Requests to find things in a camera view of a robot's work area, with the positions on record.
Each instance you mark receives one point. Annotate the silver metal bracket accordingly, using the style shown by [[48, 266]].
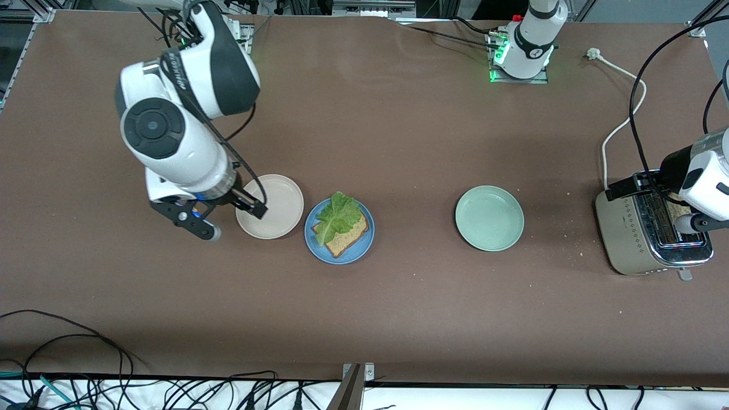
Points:
[[367, 371]]

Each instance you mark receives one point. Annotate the beige round plate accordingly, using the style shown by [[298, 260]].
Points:
[[282, 205]]

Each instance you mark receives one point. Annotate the green lettuce leaf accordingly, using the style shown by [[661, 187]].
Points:
[[339, 219]]

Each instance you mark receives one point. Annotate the aluminium frame profile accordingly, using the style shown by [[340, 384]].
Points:
[[703, 20], [42, 11]]

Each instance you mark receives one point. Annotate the blue round plate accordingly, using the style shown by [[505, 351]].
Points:
[[316, 246]]

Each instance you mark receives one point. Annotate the grey metal bar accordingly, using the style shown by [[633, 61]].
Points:
[[348, 393]]

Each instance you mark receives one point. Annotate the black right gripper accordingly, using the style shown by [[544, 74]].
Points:
[[234, 195]]

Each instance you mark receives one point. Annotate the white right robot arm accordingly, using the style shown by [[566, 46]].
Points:
[[188, 91]]

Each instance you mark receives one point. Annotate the beige metal toaster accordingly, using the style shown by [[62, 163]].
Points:
[[623, 228]]

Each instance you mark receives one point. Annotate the brown bread slice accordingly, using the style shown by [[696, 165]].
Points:
[[678, 209], [350, 239]]

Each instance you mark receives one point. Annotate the green round plate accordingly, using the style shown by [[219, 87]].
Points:
[[488, 218]]

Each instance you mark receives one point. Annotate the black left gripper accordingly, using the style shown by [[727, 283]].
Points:
[[672, 164]]

